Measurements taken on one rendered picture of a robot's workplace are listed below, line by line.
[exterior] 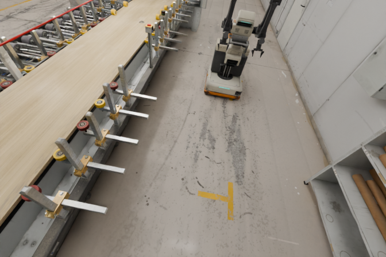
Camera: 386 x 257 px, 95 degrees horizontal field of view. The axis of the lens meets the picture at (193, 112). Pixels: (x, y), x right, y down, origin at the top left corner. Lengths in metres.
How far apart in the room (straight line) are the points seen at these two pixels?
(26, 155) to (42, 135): 0.16
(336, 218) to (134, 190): 2.14
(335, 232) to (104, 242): 2.20
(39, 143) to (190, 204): 1.44
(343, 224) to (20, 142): 2.91
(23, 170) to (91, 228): 0.93
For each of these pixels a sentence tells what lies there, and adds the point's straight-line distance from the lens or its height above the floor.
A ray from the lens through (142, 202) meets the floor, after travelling 2.13.
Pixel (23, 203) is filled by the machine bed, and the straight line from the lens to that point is 1.53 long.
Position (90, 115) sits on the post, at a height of 1.11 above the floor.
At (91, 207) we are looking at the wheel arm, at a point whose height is 0.85.
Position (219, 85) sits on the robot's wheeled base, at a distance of 2.99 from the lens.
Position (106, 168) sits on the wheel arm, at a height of 0.83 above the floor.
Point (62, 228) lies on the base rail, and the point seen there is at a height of 0.70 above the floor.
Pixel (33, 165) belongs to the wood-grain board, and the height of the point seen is 0.90.
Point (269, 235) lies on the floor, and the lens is 2.30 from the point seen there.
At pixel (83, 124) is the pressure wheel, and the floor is 0.91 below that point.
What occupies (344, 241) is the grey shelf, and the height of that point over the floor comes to 0.14.
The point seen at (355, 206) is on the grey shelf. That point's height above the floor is 0.52.
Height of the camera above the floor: 2.03
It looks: 46 degrees down
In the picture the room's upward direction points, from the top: 10 degrees clockwise
